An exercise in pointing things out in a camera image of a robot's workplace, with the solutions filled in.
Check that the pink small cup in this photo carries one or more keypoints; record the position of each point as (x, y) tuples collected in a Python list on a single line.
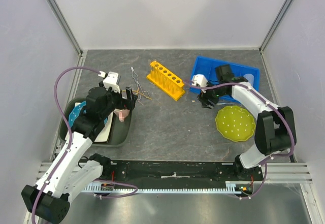
[(121, 114)]

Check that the slotted cable duct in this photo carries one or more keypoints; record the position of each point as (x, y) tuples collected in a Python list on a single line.
[(102, 188)]

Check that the yellow test tube rack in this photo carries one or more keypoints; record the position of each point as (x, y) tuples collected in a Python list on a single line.
[(165, 86)]

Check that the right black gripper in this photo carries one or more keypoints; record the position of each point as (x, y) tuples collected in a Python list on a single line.
[(203, 96)]

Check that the green dotted plate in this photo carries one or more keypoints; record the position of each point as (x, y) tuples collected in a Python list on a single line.
[(235, 123)]

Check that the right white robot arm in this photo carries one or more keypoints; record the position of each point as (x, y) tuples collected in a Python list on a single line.
[(275, 133)]

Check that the metal crucible tongs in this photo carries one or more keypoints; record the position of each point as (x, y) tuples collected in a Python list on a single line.
[(135, 78)]

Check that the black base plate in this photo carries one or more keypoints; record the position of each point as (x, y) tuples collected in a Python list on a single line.
[(177, 174)]

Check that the blue plastic bin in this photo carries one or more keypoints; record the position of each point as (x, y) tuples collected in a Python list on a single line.
[(203, 69)]

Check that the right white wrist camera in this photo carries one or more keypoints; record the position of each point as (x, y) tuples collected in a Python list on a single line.
[(199, 80)]

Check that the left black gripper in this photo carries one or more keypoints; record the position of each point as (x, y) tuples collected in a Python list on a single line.
[(124, 103)]

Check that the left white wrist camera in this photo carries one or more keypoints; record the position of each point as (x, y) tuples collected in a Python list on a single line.
[(111, 80)]

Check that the plastic wash bottle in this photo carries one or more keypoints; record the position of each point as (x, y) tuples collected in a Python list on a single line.
[(249, 77)]

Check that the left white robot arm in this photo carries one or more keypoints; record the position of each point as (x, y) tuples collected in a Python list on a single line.
[(52, 195)]

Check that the glass stirring rod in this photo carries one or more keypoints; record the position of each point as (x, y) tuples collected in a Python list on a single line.
[(152, 67)]

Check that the blue dotted plate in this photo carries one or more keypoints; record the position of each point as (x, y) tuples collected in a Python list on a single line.
[(75, 112)]

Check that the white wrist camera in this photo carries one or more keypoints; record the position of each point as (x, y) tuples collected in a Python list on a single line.
[(199, 80), (111, 80)]

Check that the dark green tray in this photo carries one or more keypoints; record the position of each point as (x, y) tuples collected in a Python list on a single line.
[(118, 133)]

